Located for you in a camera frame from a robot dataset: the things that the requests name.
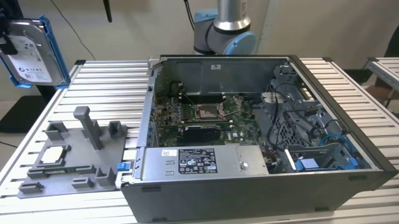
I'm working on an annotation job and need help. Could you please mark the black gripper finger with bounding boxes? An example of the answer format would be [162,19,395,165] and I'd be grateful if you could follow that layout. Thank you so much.
[0,31,19,56]

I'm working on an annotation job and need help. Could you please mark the hard disk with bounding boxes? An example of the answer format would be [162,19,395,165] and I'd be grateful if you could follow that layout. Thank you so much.
[0,14,72,89]

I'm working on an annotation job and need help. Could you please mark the blue empty disk carrier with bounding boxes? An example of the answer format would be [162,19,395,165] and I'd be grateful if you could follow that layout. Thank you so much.
[295,157,358,172]

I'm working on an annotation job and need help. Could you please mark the grey metal disk bay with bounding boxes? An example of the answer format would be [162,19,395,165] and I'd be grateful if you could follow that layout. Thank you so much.
[282,142,359,175]

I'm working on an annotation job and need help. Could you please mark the black monitor stand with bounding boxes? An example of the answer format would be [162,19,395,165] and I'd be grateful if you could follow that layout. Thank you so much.
[0,85,60,133]

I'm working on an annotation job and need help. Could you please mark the black antenna rod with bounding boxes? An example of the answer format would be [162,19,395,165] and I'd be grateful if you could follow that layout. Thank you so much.
[103,0,114,23]

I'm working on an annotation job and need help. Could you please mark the silver CPU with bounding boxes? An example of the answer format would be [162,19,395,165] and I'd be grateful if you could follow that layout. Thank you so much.
[40,148,68,165]

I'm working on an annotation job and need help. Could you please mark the grey plastic parts rack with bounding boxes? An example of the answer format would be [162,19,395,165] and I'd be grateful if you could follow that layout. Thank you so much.
[18,106,129,201]

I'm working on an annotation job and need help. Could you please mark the thin metal locking lever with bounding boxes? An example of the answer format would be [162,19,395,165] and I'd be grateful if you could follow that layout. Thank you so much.
[185,92,201,108]

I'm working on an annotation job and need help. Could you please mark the black RAM slot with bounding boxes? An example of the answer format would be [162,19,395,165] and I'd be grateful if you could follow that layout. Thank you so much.
[181,97,226,103]
[181,92,226,98]

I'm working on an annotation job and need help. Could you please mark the CPU socket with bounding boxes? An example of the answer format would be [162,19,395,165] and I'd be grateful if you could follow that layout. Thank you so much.
[194,104,226,121]

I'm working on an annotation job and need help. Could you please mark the silver power supply unit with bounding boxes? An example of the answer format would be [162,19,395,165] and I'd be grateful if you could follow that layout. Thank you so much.
[142,145,270,182]

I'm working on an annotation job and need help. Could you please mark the black graphics card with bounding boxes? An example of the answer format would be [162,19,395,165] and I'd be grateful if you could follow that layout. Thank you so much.
[183,125,223,143]

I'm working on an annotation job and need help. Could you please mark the metal socket cover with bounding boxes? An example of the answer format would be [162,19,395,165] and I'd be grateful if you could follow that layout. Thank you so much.
[218,95,245,119]

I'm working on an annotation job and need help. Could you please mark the green motherboard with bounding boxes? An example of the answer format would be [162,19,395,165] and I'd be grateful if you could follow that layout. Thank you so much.
[154,80,266,147]

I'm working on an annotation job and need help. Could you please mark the open dark grey PC case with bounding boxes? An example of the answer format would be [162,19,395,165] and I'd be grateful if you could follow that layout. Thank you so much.
[121,54,399,224]

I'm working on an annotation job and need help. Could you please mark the grey perforated drive cage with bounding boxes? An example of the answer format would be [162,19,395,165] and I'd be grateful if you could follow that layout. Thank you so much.
[253,78,347,150]

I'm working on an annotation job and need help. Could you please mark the brown wooden furniture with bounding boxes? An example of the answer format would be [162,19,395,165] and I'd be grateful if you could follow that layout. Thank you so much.
[365,85,394,105]

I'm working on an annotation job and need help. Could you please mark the slatted metal side table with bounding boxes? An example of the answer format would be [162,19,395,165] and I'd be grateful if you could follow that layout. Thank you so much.
[363,56,399,86]

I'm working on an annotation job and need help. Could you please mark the thin wall wire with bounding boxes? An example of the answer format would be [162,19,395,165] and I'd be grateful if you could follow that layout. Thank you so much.
[56,6,97,61]

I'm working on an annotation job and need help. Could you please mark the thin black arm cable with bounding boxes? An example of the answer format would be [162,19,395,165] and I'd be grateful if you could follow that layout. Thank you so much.
[183,0,197,31]

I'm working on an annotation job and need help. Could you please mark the long black wire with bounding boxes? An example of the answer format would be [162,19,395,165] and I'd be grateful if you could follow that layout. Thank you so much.
[267,84,301,151]

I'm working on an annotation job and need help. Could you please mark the blue wire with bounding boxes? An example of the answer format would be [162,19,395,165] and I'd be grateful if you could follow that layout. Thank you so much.
[321,134,350,152]

